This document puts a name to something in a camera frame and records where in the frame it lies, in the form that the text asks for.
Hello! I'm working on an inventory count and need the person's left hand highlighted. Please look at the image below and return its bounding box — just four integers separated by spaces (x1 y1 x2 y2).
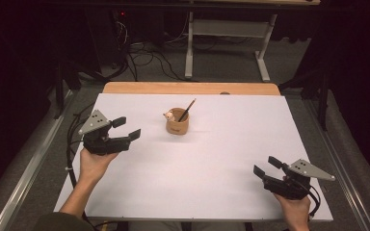
78 147 119 188

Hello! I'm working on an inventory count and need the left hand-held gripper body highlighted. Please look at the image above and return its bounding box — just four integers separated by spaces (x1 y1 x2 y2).
77 109 132 157

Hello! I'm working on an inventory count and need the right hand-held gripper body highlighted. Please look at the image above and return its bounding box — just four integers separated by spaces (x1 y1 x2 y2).
261 158 336 201

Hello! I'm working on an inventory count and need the hand-held gripper black cable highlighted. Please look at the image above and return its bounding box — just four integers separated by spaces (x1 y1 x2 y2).
302 183 322 223
65 113 91 223

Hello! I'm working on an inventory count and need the aluminium rail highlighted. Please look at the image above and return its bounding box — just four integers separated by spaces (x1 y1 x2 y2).
304 98 370 231
0 90 78 231

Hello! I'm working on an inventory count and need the wooden table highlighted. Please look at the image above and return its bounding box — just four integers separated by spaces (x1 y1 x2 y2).
102 81 281 96

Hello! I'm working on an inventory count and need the black pencil with wooden end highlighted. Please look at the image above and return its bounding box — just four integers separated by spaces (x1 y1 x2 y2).
177 98 198 123

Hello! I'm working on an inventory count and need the wooden pen holder with figurine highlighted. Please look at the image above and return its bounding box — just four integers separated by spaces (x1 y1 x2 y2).
163 107 191 136

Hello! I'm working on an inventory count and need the black metal stand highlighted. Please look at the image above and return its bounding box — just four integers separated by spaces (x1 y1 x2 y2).
278 62 331 132
51 59 82 120

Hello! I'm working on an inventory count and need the person's right hand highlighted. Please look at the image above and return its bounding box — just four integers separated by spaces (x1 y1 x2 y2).
274 192 312 231

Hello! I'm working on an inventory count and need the left hand-held gripper black cable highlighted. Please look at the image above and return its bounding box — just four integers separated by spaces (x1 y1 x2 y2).
65 113 91 223

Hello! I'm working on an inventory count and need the dark computer tower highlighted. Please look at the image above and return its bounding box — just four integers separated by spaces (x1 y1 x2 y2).
86 9 130 66

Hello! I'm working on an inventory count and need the bundle of floor cables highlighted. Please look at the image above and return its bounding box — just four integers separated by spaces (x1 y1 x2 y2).
109 18 200 83

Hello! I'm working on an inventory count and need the right hand-held gripper black cable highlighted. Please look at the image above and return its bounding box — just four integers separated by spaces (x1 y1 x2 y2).
302 183 322 223

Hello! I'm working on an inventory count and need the white board sheet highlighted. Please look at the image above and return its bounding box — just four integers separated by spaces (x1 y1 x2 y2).
53 92 333 222

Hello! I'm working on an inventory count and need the white metal desk frame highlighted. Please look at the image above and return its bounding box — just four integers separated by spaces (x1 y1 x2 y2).
184 11 279 83

